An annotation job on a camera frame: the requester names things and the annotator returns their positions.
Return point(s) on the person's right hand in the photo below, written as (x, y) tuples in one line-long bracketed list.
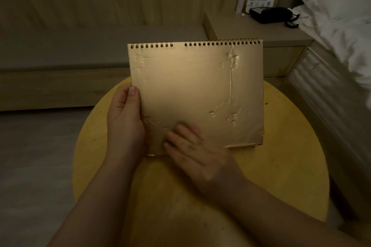
[(200, 160)]

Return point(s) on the person's right forearm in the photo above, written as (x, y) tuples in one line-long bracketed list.
[(275, 215)]

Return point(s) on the person's right fingers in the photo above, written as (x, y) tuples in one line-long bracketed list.
[(182, 139)]

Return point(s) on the person's left hand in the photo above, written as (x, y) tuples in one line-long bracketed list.
[(123, 131)]

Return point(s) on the person's left thumb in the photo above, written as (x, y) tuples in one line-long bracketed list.
[(134, 97)]

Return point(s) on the gold spiral-bound notebook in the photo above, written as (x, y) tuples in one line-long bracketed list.
[(200, 93)]

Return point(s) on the white info card stand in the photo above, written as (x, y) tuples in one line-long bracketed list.
[(259, 4)]

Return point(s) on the white cylindrical bottle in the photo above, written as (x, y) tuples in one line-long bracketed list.
[(240, 5)]

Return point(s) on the white bed duvet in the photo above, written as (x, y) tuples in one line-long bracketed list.
[(342, 38)]

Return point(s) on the person's left forearm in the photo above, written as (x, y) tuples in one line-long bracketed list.
[(95, 206)]

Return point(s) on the round yellow wooden table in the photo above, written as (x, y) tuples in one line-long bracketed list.
[(278, 168)]

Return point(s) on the wooden nightstand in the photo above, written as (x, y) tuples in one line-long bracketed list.
[(260, 41)]

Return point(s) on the grey upholstered bench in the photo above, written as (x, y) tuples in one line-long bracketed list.
[(72, 64)]

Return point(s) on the bed base with striped skirt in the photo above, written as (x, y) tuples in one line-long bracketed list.
[(327, 102)]

